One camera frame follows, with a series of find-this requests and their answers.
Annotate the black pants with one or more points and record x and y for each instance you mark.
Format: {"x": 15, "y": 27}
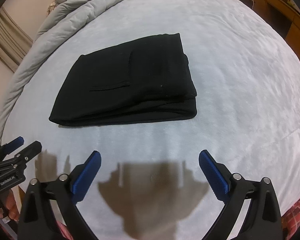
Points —
{"x": 115, "y": 92}

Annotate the white bed sheet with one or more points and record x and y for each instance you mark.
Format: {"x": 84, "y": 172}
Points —
{"x": 240, "y": 92}

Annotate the grey quilt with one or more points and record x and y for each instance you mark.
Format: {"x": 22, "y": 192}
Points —
{"x": 77, "y": 12}

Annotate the person's left hand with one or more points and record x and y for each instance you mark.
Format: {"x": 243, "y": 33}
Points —
{"x": 12, "y": 205}

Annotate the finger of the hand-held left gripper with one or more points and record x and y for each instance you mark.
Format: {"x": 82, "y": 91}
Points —
{"x": 30, "y": 150}
{"x": 15, "y": 142}

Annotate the wooden cabinet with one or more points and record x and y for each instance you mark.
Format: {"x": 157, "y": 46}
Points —
{"x": 277, "y": 15}

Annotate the beige curtain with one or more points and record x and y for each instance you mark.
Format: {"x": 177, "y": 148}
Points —
{"x": 7, "y": 37}

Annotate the wooden bed frame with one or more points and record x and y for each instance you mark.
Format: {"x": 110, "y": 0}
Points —
{"x": 21, "y": 195}

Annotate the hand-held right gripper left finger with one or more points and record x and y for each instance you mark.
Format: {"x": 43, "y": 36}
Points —
{"x": 87, "y": 175}

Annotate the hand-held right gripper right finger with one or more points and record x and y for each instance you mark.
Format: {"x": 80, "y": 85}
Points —
{"x": 212, "y": 173}

